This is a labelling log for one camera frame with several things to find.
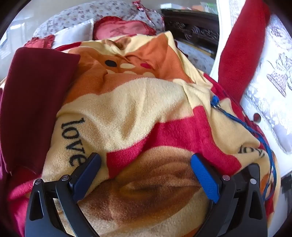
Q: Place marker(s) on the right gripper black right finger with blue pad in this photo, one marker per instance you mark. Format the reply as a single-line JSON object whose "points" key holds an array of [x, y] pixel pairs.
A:
{"points": [[236, 207]]}

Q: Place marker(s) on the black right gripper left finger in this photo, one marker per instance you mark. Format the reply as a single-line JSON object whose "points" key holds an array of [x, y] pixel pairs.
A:
{"points": [[42, 218]]}

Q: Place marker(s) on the maroon knit garment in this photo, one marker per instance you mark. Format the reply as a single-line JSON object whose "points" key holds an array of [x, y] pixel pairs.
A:
{"points": [[34, 90]]}

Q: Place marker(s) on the white embroidered lace cloth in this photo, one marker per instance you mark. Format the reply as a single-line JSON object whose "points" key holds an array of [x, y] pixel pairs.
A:
{"points": [[269, 92]]}

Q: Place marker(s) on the bear print fleece blanket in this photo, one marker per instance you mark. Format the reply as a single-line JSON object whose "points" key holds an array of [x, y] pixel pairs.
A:
{"points": [[141, 105]]}

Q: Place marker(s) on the left red heart pillow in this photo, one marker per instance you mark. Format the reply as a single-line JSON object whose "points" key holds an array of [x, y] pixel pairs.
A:
{"points": [[37, 42]]}

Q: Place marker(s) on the red heart pillow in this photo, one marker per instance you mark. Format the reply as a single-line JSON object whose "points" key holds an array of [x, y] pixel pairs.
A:
{"points": [[112, 26], [37, 42]]}

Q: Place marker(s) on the dark carved wooden headboard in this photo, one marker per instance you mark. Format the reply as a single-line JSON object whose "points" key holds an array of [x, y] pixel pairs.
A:
{"points": [[200, 29]]}

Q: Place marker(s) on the white rectangular pillow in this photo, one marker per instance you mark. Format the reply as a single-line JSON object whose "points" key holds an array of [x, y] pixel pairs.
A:
{"points": [[77, 33]]}

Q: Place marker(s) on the right red heart pillow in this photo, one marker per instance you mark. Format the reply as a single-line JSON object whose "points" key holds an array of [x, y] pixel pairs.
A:
{"points": [[112, 26]]}

